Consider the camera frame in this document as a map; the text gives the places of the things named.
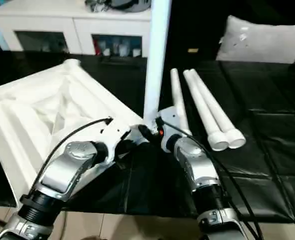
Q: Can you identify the dark clutter pile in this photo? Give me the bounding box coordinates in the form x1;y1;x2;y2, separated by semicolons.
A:
85;0;111;14

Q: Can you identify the white plastic table top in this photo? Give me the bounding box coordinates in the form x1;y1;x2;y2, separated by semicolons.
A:
0;59;149;203

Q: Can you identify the dark grey helmet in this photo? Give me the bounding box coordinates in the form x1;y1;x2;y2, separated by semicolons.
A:
110;0;152;12

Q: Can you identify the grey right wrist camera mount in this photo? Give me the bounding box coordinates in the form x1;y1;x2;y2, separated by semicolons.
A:
156;109;182;151

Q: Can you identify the black work mat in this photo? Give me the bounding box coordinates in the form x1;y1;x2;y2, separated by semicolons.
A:
0;50;295;223

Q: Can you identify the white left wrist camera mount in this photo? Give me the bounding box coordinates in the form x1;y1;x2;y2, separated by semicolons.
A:
99;118;134;157

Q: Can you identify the small red bottle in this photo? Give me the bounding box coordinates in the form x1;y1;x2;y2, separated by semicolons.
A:
93;40;102;56

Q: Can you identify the white cabinet with glass doors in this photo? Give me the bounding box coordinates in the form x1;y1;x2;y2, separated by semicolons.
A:
0;0;153;57

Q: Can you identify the white plastic table leg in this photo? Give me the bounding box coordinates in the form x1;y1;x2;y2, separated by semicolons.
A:
169;68;193;137
183;70;230;152
143;0;173;125
189;69;247;150

